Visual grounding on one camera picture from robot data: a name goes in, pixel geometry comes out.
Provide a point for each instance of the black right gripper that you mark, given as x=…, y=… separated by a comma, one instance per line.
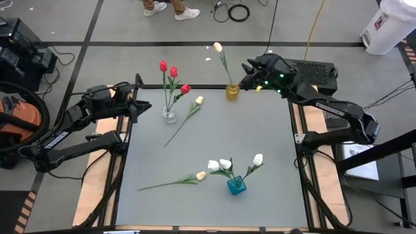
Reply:
x=278, y=73

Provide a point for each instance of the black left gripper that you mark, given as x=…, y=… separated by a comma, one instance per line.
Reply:
x=123, y=107

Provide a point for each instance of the cream artificial tulip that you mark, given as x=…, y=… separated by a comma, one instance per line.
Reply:
x=217, y=47
x=201, y=175
x=199, y=100

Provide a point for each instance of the red artificial tulip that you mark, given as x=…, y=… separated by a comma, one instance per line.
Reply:
x=174, y=71
x=185, y=88
x=163, y=66

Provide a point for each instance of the white artificial tulip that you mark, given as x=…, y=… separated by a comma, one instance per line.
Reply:
x=257, y=159
x=213, y=165
x=225, y=163

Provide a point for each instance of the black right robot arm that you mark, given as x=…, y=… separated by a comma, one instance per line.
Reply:
x=334, y=107

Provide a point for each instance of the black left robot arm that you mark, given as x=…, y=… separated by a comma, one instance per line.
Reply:
x=55, y=143

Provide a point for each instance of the yellow glass vase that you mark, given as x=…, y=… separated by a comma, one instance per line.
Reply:
x=232, y=94

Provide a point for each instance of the clear glass vase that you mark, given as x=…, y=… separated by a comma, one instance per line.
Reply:
x=170, y=117

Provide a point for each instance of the blue cut-glass vase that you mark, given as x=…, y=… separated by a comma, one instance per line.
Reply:
x=239, y=190

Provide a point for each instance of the small yellow tag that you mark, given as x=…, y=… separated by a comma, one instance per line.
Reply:
x=259, y=88

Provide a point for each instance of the black perforated computer case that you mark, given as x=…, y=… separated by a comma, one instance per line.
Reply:
x=317, y=74

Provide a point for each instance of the person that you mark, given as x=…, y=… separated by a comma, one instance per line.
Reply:
x=187, y=13

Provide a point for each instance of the orange vacuum cleaner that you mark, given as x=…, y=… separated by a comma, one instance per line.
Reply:
x=29, y=112

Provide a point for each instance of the black equipment stack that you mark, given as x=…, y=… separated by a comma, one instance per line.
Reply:
x=19, y=48

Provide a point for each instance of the grey table mat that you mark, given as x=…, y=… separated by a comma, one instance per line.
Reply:
x=266, y=211

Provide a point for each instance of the black side table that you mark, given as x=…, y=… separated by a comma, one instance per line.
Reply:
x=373, y=152

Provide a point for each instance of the white printed booklet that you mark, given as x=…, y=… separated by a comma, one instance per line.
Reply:
x=364, y=165

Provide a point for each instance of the white plastic bin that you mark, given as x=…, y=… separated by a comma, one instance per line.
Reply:
x=390, y=29

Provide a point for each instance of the black aluminium table frame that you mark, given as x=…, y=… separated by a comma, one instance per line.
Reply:
x=211, y=86

